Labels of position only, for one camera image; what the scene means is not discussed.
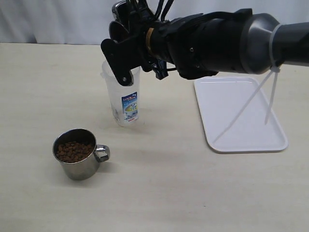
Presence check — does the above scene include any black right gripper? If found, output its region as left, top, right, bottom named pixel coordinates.
left=100, top=14, right=180, bottom=87

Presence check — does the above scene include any steel mug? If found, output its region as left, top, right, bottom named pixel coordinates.
left=53, top=128, right=111, bottom=180
left=109, top=0, right=135, bottom=43

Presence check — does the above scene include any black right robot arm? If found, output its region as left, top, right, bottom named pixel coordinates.
left=101, top=9, right=309, bottom=86

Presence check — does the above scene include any clear plastic container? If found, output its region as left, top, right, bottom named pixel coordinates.
left=101, top=61, right=140, bottom=127

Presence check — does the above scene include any white curtain backdrop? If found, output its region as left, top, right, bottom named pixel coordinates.
left=0, top=0, right=309, bottom=44

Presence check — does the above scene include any white plastic tray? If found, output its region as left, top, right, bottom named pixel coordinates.
left=194, top=76, right=288, bottom=153

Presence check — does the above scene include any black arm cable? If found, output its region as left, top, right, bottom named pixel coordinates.
left=127, top=0, right=176, bottom=22

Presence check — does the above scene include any white cable tie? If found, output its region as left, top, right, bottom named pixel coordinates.
left=213, top=24, right=282, bottom=142

